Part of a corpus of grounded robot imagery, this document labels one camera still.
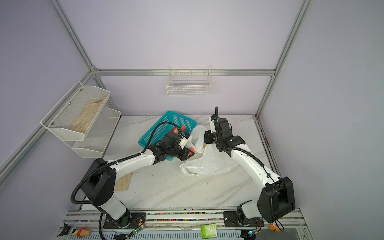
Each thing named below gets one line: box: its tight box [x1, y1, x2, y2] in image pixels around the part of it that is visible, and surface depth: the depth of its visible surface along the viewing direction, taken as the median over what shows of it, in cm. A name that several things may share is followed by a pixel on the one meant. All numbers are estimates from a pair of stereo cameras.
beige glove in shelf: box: [70, 96, 107, 134], surface depth 82 cm
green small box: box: [200, 223, 218, 239], surface depth 70 cm
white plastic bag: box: [179, 125, 240, 176], surface depth 81 cm
